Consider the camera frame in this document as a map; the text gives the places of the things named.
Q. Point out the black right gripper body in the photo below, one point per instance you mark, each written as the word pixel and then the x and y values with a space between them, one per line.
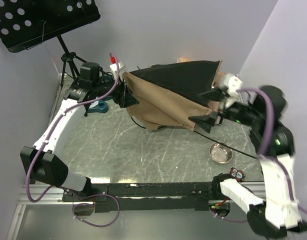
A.
pixel 242 113

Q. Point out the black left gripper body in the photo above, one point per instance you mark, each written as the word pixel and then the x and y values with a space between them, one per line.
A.
pixel 118 97

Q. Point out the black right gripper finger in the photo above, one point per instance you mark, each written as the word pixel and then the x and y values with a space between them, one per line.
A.
pixel 205 122
pixel 215 94

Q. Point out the tan black pet tent fabric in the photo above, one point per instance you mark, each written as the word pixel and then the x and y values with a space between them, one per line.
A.
pixel 168 93

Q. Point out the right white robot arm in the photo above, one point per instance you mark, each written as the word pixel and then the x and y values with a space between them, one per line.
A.
pixel 278 213

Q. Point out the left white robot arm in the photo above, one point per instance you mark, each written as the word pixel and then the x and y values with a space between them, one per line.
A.
pixel 42 161

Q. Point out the teal double pet bowl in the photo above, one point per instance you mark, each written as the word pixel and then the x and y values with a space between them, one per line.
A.
pixel 101 106

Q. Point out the steel pet bowl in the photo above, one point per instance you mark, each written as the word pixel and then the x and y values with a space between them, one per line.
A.
pixel 220 153

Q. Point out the orange patterned pillow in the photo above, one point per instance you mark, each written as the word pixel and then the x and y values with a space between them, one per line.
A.
pixel 213 105

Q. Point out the red owl toy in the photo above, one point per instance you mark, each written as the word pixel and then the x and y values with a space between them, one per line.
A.
pixel 237 174

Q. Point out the black music stand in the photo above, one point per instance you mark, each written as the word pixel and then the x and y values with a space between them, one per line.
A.
pixel 25 24

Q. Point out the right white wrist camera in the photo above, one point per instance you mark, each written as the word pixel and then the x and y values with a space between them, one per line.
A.
pixel 230 84

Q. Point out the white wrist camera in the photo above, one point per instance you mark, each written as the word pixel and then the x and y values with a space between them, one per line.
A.
pixel 230 84
pixel 120 70

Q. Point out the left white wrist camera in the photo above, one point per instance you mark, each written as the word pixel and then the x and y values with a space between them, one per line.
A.
pixel 120 70

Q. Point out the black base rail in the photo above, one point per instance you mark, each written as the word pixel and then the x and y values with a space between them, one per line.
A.
pixel 149 196

